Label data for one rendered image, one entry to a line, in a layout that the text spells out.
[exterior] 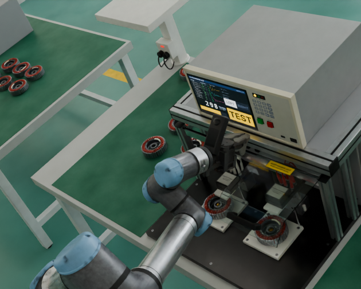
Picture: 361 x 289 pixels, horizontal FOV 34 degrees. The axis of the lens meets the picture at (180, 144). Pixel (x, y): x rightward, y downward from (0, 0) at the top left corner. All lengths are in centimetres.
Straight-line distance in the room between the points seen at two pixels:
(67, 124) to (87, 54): 102
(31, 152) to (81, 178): 172
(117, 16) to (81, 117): 181
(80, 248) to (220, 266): 78
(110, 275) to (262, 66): 83
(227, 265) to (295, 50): 74
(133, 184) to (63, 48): 142
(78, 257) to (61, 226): 228
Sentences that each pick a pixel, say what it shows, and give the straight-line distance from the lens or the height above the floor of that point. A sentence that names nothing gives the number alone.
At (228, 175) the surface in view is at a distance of 218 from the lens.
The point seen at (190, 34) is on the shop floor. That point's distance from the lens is 482.
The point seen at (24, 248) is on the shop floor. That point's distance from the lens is 370.
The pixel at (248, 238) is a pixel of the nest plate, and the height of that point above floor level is 78.
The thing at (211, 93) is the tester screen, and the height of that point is 124.
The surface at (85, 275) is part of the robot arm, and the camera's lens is 139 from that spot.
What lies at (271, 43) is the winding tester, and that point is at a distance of 195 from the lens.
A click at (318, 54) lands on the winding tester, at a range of 185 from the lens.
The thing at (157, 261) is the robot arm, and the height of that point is 125.
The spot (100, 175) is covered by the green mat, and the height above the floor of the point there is 75.
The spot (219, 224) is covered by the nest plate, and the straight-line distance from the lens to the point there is 216.
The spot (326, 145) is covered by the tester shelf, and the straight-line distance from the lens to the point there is 183.
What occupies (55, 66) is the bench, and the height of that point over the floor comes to 75.
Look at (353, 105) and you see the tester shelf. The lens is 196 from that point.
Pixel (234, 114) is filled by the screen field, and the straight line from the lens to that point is 194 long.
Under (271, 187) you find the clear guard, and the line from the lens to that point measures 182.
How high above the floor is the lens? 237
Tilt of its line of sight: 39 degrees down
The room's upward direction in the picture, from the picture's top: 23 degrees counter-clockwise
